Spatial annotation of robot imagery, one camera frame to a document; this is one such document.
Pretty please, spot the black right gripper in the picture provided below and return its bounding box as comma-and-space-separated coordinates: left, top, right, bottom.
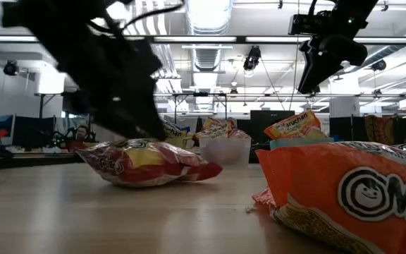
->
297, 24, 368, 95

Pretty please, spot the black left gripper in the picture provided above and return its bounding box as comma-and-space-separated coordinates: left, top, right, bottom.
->
56, 38, 168, 141

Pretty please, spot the blue Maruchan noodle pack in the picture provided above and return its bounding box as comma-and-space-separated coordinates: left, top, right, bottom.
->
162, 119, 192, 140

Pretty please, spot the white square column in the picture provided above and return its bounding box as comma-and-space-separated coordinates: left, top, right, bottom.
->
329, 97, 362, 118

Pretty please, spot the person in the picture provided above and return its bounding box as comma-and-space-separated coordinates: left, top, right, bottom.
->
65, 124, 98, 152

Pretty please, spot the teal green plastic container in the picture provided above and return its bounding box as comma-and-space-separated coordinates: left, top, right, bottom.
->
269, 137, 335, 151

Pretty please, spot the black robot with green lights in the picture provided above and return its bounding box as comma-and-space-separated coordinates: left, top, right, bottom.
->
49, 126, 73, 149

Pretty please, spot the patterned hanging cloth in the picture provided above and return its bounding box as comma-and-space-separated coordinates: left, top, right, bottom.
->
364, 114, 397, 144

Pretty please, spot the white ceiling box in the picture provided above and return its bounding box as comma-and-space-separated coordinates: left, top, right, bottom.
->
34, 72, 66, 95

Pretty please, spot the clear plastic container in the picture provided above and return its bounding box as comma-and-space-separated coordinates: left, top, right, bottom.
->
198, 137, 252, 169

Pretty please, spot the black monitor row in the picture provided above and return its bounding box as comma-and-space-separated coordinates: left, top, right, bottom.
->
12, 115, 56, 139

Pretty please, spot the blue monitor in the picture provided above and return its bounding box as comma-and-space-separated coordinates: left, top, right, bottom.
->
0, 114, 16, 135

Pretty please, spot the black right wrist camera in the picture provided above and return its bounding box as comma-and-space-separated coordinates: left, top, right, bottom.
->
288, 13, 333, 36

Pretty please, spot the black hanging rig camera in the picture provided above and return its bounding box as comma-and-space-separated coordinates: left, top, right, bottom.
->
243, 45, 262, 71

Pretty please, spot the black overhead frame bar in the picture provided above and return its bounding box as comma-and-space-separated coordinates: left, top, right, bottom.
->
0, 34, 406, 45

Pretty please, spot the black rack frame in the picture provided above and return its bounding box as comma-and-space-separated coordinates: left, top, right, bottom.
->
33, 92, 94, 120

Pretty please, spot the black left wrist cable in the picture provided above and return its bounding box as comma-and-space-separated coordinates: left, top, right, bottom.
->
90, 0, 186, 35

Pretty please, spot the black aluminium table frame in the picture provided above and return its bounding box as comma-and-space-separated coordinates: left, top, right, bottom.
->
0, 153, 84, 172

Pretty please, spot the silver ceiling air duct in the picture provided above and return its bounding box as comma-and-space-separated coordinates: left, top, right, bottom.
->
183, 0, 234, 36

